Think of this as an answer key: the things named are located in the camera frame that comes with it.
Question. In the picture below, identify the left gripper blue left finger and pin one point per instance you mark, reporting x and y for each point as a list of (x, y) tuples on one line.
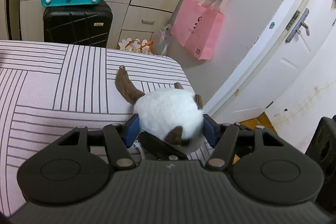
[(130, 130)]

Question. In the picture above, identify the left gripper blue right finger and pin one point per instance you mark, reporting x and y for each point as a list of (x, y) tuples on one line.
[(211, 130)]

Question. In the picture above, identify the white brown plush cat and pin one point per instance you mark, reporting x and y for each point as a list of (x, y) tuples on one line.
[(173, 115)]

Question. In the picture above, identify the white door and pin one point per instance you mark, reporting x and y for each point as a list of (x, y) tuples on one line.
[(279, 67)]

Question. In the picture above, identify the yellow gift bag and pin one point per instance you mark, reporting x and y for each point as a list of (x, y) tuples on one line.
[(136, 46)]

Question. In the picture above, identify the striped bed sheet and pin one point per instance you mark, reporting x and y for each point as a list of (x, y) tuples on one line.
[(47, 89)]

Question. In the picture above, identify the pink paper shopping bag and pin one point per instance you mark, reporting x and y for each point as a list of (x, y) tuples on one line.
[(198, 25)]

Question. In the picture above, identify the black suitcase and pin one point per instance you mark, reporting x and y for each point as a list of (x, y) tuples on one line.
[(84, 25)]

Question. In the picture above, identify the white cord keychain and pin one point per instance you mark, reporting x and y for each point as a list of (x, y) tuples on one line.
[(138, 146)]

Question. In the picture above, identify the silver door handle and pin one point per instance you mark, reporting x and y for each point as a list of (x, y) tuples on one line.
[(297, 21)]

